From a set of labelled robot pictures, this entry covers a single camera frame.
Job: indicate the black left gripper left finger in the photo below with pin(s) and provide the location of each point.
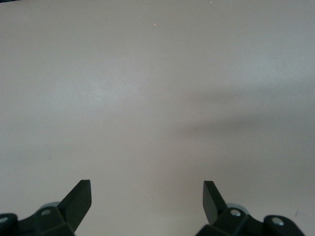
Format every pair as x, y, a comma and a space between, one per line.
76, 204

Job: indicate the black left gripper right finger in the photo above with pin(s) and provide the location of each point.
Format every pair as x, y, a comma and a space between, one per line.
211, 202

